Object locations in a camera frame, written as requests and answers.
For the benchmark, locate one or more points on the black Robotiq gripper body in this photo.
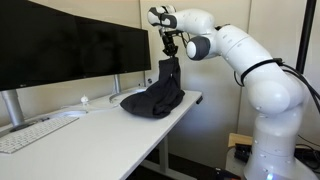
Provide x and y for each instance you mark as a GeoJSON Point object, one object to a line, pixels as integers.
{"type": "Point", "coordinates": [169, 40]}

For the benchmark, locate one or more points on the black trousers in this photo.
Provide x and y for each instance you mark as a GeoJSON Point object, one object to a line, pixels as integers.
{"type": "Point", "coordinates": [153, 100]}

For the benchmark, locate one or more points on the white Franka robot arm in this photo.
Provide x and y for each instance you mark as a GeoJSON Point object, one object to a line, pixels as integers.
{"type": "Point", "coordinates": [266, 83]}

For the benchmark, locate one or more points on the small round grey knob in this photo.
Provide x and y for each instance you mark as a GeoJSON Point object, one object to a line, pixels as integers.
{"type": "Point", "coordinates": [149, 81]}

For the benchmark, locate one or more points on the smaller black monitor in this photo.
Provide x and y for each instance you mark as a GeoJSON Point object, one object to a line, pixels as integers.
{"type": "Point", "coordinates": [113, 50]}

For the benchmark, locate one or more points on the small white figurine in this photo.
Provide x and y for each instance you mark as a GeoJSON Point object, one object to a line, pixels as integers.
{"type": "Point", "coordinates": [85, 99]}

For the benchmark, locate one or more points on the tan cardboard piece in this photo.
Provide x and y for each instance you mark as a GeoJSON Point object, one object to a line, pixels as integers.
{"type": "Point", "coordinates": [238, 139]}

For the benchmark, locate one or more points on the black electronic box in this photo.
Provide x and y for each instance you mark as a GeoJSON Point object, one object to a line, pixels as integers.
{"type": "Point", "coordinates": [242, 152]}

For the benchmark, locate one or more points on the large black monitor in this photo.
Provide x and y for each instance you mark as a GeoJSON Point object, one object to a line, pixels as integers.
{"type": "Point", "coordinates": [33, 50]}

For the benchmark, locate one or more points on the black vertical pole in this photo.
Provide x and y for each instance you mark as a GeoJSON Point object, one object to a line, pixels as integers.
{"type": "Point", "coordinates": [308, 26]}

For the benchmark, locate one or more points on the white keyboard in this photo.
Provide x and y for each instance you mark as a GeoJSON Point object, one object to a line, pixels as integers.
{"type": "Point", "coordinates": [30, 133]}

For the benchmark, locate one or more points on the thick silver monitor stand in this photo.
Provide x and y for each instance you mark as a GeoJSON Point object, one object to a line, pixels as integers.
{"type": "Point", "coordinates": [13, 106]}

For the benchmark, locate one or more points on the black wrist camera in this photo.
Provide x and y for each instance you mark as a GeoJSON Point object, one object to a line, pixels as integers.
{"type": "Point", "coordinates": [175, 32]}

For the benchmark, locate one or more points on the white desk leg frame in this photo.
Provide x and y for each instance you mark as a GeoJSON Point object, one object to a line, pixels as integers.
{"type": "Point", "coordinates": [163, 153]}

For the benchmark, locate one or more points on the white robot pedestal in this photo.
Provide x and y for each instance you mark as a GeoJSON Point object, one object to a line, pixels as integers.
{"type": "Point", "coordinates": [233, 163]}

